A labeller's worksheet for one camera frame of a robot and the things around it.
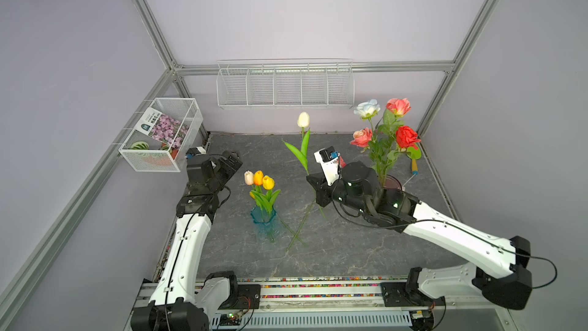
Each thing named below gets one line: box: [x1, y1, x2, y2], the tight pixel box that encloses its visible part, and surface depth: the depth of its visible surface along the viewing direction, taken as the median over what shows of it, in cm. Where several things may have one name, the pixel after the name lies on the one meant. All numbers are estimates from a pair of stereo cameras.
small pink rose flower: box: [350, 127, 373, 153], surface depth 72 cm
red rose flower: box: [395, 125, 422, 151], surface depth 67 cm
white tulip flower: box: [281, 111, 326, 219], surface depth 64 cm
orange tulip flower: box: [253, 170, 264, 186], surface depth 68 cm
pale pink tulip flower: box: [243, 170, 255, 186], surface depth 70 cm
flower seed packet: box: [133, 107, 190, 151], surface depth 76 cm
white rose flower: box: [353, 98, 381, 141], surface depth 74 cm
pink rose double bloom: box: [386, 98, 412, 117], surface depth 74 cm
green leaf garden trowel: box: [406, 142, 422, 176], surface depth 110 cm
